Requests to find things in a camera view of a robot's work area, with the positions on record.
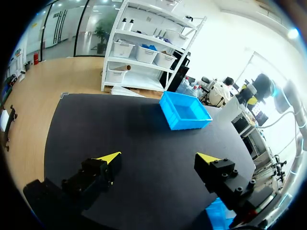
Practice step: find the blue plastic bin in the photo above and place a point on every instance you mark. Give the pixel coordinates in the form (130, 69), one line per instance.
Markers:
(172, 115)
(219, 212)

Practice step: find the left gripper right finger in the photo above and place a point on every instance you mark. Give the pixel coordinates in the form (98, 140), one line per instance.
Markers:
(223, 177)

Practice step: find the person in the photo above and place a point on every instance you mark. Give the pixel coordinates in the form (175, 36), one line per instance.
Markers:
(219, 92)

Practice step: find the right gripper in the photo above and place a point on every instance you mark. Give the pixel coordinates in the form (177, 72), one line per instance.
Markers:
(247, 94)

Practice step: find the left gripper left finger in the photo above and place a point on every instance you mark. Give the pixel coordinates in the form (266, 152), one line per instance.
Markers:
(96, 175)

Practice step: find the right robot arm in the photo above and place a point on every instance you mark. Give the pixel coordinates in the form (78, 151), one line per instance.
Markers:
(289, 95)

